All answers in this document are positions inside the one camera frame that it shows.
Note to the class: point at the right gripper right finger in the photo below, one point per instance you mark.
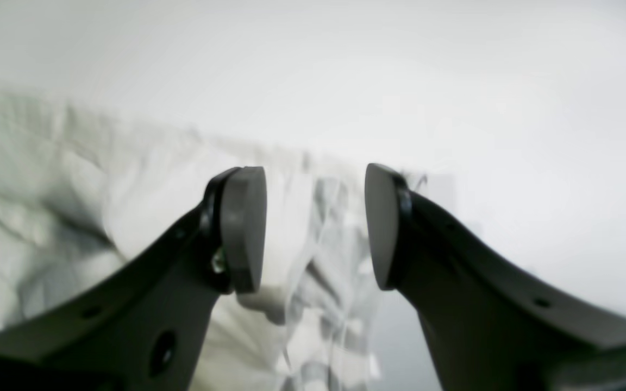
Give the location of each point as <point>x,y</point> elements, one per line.
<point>488,324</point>

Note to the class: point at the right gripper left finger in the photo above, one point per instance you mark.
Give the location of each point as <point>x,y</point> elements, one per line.
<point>143,327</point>

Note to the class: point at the light grey T-shirt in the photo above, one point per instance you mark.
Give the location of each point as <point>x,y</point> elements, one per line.
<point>84,192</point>

